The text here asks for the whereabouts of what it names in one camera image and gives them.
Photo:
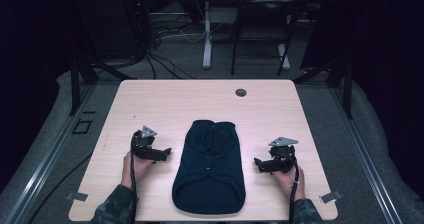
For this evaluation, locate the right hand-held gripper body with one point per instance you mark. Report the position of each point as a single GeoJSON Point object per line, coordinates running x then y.
{"type": "Point", "coordinates": [281, 155]}

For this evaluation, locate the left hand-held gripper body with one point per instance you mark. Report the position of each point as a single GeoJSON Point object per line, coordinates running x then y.
{"type": "Point", "coordinates": [144, 143]}

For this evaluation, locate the dark navy small garment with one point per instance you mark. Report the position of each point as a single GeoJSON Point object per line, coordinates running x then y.
{"type": "Point", "coordinates": [209, 170]}

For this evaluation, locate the person's left hand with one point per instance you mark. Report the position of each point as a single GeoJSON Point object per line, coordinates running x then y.
{"type": "Point", "coordinates": [137, 169]}

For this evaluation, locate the person's right hand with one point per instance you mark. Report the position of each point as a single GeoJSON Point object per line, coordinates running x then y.
{"type": "Point", "coordinates": [289, 182]}

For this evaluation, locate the black chair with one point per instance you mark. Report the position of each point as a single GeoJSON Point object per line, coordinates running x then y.
{"type": "Point", "coordinates": [263, 34]}

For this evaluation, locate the white desk in background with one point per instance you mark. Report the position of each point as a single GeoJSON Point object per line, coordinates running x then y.
{"type": "Point", "coordinates": [230, 14]}

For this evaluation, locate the metal table bracket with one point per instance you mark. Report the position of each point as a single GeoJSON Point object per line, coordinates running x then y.
{"type": "Point", "coordinates": [76, 196]}
{"type": "Point", "coordinates": [330, 196]}

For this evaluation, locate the aluminium floor rail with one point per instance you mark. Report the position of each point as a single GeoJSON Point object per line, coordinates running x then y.
{"type": "Point", "coordinates": [50, 157]}
{"type": "Point", "coordinates": [366, 157]}

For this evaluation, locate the black metal frame stand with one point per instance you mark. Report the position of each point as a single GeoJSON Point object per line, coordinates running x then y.
{"type": "Point", "coordinates": [83, 74]}
{"type": "Point", "coordinates": [333, 77]}

